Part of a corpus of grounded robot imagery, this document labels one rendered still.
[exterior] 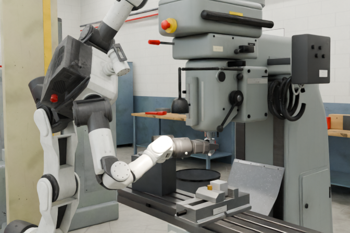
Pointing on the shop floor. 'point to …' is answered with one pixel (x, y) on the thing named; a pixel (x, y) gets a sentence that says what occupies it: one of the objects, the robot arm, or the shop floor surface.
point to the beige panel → (7, 45)
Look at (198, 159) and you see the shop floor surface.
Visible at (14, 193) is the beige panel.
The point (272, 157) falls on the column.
